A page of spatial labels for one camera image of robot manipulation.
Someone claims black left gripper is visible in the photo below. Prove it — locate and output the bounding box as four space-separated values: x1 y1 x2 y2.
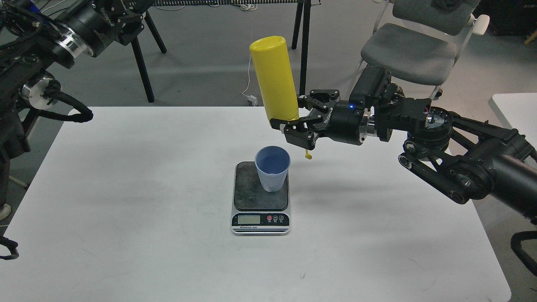
54 2 144 59

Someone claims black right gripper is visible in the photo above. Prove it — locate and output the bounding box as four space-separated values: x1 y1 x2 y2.
270 89 372 150

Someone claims blue ribbed plastic cup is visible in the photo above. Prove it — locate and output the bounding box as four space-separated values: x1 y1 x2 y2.
254 146 290 193

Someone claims yellow squeeze bottle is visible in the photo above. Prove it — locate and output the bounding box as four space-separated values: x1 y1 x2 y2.
249 36 313 160

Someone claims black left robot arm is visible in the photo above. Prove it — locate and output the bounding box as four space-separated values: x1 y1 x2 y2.
0 0 153 219

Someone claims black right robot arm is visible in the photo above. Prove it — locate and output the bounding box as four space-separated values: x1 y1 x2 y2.
265 66 537 225

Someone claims digital kitchen scale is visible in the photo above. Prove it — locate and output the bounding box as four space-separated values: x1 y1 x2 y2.
231 162 290 236

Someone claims black trestle table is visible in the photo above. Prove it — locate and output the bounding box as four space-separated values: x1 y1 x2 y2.
146 0 321 95

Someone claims grey office chair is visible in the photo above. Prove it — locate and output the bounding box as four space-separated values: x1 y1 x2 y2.
360 0 490 99

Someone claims white cable with plug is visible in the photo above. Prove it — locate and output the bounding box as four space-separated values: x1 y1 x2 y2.
242 19 261 106

